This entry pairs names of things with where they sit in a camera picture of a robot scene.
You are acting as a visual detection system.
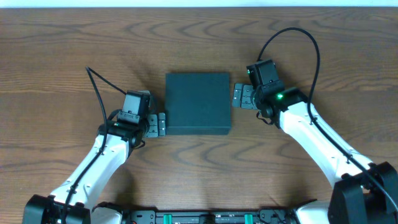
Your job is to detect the black gift box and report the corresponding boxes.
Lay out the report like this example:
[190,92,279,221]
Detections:
[165,73,232,136]

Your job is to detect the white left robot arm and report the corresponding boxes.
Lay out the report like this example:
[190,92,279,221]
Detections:
[22,90,165,223]

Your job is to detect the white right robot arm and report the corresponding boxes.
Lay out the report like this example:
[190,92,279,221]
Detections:
[233,60,397,223]

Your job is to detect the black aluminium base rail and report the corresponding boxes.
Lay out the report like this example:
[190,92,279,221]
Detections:
[121,207,300,224]

